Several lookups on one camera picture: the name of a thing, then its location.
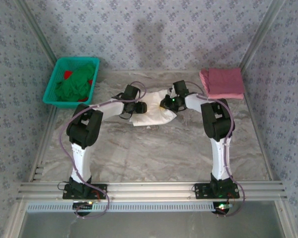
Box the white t-shirt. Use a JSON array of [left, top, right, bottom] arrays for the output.
[[129, 89, 177, 127]]

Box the folded pink towel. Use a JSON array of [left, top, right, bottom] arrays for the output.
[[199, 68, 245, 100]]

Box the green t-shirt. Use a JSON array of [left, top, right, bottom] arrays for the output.
[[55, 62, 96, 102]]

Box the red t-shirt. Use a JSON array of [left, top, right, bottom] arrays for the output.
[[64, 70, 94, 103]]

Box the teal plastic basket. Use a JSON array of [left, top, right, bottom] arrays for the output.
[[42, 57, 101, 110]]

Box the aluminium frame rail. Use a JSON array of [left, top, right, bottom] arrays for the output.
[[16, 180, 288, 201]]

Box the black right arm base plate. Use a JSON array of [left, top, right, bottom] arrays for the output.
[[194, 182, 240, 199]]

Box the grey slotted cable duct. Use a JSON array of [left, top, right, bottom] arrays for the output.
[[26, 201, 235, 213]]

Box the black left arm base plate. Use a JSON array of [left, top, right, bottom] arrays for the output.
[[62, 183, 108, 200]]

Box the aluminium frame post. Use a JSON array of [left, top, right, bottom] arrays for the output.
[[239, 0, 287, 72], [14, 0, 58, 65]]

